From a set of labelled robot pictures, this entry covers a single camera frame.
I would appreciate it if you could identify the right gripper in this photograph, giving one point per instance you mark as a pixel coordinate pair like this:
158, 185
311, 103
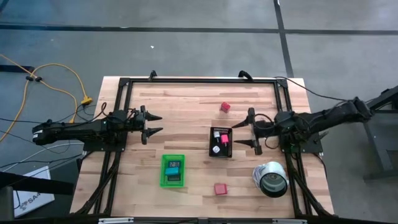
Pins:
264, 127

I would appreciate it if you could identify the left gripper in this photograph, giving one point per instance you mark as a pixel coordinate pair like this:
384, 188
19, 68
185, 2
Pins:
143, 124

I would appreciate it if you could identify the black plastic basket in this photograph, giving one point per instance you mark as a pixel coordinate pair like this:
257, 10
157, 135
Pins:
230, 149

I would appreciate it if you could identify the small red cube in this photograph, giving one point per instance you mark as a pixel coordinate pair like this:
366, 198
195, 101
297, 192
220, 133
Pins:
225, 107

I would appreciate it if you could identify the white block with grey centre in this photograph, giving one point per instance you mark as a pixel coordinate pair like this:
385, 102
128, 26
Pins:
216, 150

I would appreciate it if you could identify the teal box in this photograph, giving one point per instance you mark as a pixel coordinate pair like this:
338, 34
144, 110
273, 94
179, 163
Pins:
172, 171

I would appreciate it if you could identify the black box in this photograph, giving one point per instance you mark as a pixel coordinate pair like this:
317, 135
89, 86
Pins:
174, 178

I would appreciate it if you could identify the red slotted box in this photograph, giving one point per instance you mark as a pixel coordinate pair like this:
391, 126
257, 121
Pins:
220, 189

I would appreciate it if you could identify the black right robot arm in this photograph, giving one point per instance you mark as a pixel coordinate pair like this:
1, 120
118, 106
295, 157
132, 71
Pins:
329, 116

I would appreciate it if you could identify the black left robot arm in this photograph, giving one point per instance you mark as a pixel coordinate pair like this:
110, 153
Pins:
77, 132

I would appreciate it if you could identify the white cylinder with dark opening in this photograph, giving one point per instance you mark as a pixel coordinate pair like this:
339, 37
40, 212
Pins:
273, 169

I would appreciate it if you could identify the green plastic basket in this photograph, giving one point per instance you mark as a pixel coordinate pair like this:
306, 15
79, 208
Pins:
163, 183

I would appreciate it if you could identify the black front bar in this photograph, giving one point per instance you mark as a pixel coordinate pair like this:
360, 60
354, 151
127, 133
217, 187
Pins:
171, 221

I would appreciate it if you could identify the black metal stand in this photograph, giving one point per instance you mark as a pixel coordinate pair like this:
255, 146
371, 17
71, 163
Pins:
374, 143

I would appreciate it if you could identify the black beam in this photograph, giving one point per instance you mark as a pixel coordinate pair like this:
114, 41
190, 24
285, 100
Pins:
31, 183

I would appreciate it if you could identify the white printed board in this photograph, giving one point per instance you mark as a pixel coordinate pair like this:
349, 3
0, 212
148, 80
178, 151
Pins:
31, 193

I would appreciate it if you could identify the black flat bar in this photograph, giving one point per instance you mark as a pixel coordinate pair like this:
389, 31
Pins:
15, 68

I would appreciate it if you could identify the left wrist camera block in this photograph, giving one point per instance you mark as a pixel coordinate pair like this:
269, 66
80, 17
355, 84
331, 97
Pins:
119, 116

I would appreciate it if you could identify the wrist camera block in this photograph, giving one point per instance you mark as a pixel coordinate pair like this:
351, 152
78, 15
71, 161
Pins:
284, 120
119, 116

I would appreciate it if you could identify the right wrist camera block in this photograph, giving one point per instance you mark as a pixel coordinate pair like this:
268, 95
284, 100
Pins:
284, 120

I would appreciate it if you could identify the black aluminium table frame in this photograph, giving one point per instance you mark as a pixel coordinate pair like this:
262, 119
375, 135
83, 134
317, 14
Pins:
202, 81

